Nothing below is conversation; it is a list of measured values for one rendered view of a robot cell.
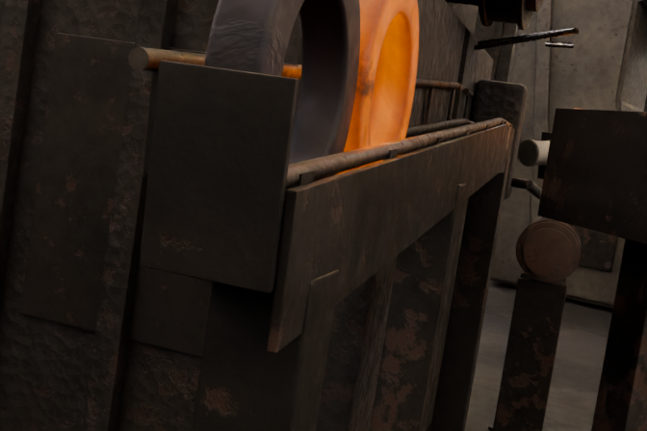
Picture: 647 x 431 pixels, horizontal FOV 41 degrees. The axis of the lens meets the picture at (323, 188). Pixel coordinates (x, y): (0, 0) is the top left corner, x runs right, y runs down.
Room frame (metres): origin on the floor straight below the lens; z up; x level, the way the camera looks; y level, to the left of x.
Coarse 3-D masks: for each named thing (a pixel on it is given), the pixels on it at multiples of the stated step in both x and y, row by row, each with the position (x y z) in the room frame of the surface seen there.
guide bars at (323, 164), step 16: (464, 128) 1.03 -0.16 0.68; (480, 128) 1.18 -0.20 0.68; (384, 144) 0.64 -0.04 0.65; (400, 144) 0.68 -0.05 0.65; (416, 144) 0.74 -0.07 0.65; (432, 144) 0.84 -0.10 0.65; (320, 160) 0.49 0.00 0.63; (336, 160) 0.51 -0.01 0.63; (352, 160) 0.54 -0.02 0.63; (368, 160) 0.58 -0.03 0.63; (384, 160) 0.65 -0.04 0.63; (288, 176) 0.43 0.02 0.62; (304, 176) 0.45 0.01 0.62; (320, 176) 0.48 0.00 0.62
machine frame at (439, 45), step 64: (0, 0) 1.30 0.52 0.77; (64, 0) 1.27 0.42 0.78; (128, 0) 1.24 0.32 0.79; (192, 0) 1.21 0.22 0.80; (0, 64) 1.26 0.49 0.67; (64, 64) 1.25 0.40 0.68; (128, 64) 1.22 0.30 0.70; (448, 64) 1.43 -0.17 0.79; (0, 128) 1.25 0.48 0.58; (64, 128) 1.25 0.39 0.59; (128, 128) 1.20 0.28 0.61; (0, 192) 1.25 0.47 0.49; (64, 192) 1.24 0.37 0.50; (128, 192) 1.19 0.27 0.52; (0, 256) 1.26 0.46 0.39; (64, 256) 1.24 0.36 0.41; (128, 256) 1.19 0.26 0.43; (0, 320) 1.28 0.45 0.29; (64, 320) 1.24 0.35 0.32; (128, 320) 1.20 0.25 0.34; (192, 320) 1.18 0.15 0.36; (384, 320) 1.24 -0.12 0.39; (448, 320) 1.99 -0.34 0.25; (0, 384) 1.27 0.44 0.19; (64, 384) 1.24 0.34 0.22; (128, 384) 1.21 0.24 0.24; (192, 384) 1.19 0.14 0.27
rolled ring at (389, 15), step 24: (360, 0) 0.63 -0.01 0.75; (384, 0) 0.63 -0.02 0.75; (408, 0) 0.70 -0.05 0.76; (360, 24) 0.62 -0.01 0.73; (384, 24) 0.64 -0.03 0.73; (408, 24) 0.72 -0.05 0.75; (360, 48) 0.61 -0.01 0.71; (384, 48) 0.75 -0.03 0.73; (408, 48) 0.74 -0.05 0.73; (360, 72) 0.61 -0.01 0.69; (384, 72) 0.76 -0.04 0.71; (408, 72) 0.75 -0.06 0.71; (360, 96) 0.61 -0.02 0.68; (384, 96) 0.76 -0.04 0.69; (408, 96) 0.76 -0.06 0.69; (360, 120) 0.61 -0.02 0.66; (384, 120) 0.75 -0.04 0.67; (408, 120) 0.78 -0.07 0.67; (360, 144) 0.62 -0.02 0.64
